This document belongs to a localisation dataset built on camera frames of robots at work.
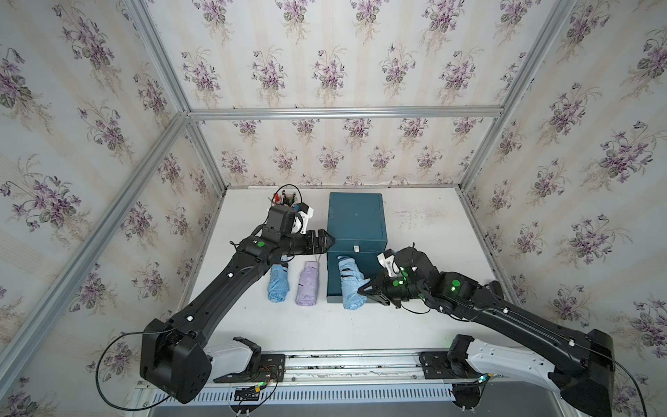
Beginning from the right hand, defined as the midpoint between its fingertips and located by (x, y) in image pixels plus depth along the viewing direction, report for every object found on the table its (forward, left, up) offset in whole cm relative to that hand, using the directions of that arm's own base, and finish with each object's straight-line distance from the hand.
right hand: (360, 294), depth 68 cm
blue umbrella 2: (+9, +26, -15) cm, 31 cm away
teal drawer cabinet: (+20, 0, +2) cm, 20 cm away
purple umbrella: (+10, +16, -17) cm, 26 cm away
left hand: (+15, +9, +2) cm, 18 cm away
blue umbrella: (+5, +2, -2) cm, 6 cm away
